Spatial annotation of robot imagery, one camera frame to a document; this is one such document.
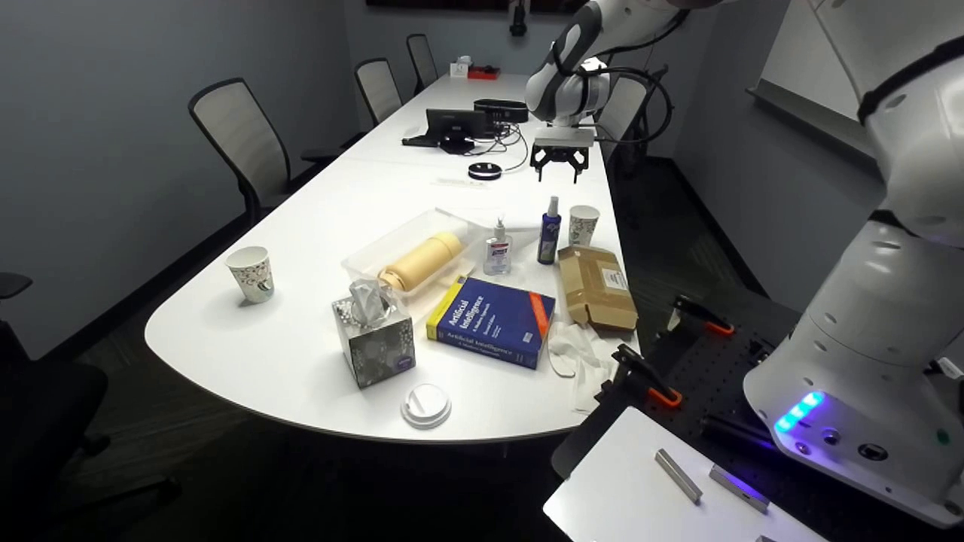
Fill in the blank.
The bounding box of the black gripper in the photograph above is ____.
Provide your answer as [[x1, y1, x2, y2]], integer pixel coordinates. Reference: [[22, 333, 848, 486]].
[[530, 127, 594, 184]]

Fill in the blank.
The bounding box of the patterned paper cup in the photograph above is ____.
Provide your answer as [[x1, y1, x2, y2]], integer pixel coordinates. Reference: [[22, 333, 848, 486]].
[[570, 205, 598, 246]]

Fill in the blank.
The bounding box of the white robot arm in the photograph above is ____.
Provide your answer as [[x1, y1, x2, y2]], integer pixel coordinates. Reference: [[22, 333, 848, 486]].
[[742, 0, 964, 528]]

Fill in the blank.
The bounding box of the blue hardcover book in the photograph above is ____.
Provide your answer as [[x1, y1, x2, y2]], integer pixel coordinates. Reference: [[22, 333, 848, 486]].
[[425, 278, 553, 371]]

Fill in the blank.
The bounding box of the white plastic cup lid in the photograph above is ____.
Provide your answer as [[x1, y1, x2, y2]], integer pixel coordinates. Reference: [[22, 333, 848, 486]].
[[400, 383, 453, 426]]

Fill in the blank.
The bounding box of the paper cup far left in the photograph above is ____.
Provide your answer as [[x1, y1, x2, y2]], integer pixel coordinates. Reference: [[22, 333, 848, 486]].
[[227, 246, 274, 303]]

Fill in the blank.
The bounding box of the blue spray bottle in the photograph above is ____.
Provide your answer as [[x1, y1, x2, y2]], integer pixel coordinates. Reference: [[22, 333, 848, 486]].
[[536, 194, 560, 264]]

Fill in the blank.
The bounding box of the black round speaker puck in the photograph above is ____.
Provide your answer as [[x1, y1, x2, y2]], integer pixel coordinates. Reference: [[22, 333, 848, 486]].
[[468, 161, 502, 181]]

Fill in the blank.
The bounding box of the black conference phone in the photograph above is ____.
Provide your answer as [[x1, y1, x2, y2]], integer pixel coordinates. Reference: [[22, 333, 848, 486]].
[[407, 107, 498, 152]]

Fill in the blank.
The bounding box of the small clear bottle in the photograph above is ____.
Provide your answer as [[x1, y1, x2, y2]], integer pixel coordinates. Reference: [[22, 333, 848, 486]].
[[485, 221, 513, 273]]

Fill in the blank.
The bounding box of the brown cardboard package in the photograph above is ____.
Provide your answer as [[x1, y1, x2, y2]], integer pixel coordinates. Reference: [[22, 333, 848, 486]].
[[557, 246, 639, 333]]

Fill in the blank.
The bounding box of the clear plastic container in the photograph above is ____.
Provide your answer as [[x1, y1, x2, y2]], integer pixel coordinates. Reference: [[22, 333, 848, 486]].
[[344, 209, 485, 298]]

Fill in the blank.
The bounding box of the far mesh office chair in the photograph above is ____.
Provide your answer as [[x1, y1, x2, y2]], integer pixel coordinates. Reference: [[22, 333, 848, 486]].
[[407, 33, 441, 87]]

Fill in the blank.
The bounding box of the mesh office chair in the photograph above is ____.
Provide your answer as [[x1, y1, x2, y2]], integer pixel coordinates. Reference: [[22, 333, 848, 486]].
[[190, 78, 301, 221], [355, 56, 405, 120], [407, 33, 441, 87]]

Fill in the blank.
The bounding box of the middle mesh office chair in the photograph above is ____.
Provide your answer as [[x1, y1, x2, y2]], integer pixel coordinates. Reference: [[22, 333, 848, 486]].
[[355, 56, 405, 120]]

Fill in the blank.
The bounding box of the black orange clamp rear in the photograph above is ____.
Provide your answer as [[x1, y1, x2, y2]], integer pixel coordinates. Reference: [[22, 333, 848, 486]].
[[665, 294, 737, 337]]

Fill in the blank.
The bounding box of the black orange clamp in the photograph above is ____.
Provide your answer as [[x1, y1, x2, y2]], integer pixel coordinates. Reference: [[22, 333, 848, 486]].
[[613, 344, 683, 411], [665, 294, 737, 337]]

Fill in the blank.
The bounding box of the white plastic packaging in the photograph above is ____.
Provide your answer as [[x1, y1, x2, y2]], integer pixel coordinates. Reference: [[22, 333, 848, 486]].
[[549, 323, 616, 411]]

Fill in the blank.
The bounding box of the black orange clamp front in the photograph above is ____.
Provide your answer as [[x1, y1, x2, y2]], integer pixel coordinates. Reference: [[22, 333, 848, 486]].
[[613, 344, 683, 411]]

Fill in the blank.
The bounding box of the grey tissue box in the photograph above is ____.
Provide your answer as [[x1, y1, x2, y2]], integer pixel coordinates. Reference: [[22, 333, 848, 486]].
[[331, 278, 417, 387]]

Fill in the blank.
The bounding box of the near mesh office chair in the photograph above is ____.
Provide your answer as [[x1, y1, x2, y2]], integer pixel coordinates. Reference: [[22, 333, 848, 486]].
[[190, 78, 301, 221]]

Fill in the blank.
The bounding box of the black device with cables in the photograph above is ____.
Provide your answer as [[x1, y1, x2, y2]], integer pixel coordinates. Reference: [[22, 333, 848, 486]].
[[472, 100, 530, 123]]

